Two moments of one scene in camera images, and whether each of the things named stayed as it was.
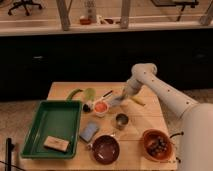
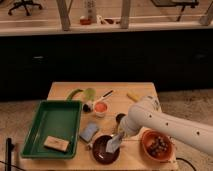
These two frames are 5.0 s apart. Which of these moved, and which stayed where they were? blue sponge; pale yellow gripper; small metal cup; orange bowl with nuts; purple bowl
Moved: pale yellow gripper
Stayed: small metal cup; blue sponge; orange bowl with nuts; purple bowl
